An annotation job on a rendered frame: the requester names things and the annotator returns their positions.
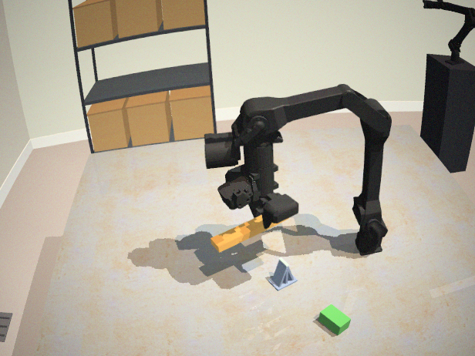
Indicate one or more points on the orange bar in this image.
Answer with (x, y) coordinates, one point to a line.
(240, 233)

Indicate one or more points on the green rectangular block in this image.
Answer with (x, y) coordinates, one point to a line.
(334, 319)

